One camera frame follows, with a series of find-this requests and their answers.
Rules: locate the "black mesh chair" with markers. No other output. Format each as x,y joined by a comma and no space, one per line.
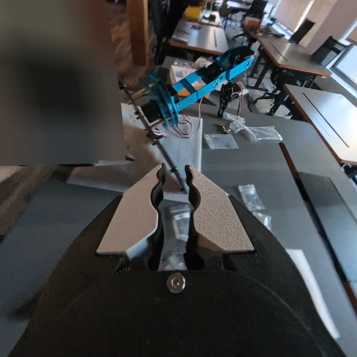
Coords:
302,30
332,50

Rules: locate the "yellow box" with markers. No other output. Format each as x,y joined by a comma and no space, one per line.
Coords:
193,12

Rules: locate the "dark grey desk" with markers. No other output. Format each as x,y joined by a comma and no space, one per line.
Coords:
265,173

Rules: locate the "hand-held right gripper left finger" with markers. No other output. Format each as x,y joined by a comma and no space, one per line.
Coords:
134,223

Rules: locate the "large framed windows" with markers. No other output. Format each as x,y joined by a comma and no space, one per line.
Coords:
348,67

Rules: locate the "white foam block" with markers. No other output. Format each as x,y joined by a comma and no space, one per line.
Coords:
306,279

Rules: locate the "scattered clear screw bags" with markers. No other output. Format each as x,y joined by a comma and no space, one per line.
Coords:
259,132

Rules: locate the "wooden pillar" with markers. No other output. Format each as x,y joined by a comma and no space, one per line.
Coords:
138,33

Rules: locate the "blue hobby robot arm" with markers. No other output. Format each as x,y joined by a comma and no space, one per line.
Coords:
195,89

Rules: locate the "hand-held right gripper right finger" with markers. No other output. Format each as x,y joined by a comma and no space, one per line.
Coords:
220,223

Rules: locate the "white foam sheet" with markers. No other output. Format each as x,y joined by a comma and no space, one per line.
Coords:
184,145

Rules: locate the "small clear zip bag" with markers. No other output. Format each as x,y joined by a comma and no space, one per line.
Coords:
178,223

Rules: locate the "brass standoff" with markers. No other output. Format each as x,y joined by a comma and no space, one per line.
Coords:
224,128

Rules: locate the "grey topped wooden table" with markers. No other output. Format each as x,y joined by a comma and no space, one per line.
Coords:
200,39
290,55
329,120

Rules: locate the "white cardboard box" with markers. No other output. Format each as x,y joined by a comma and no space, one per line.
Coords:
178,78

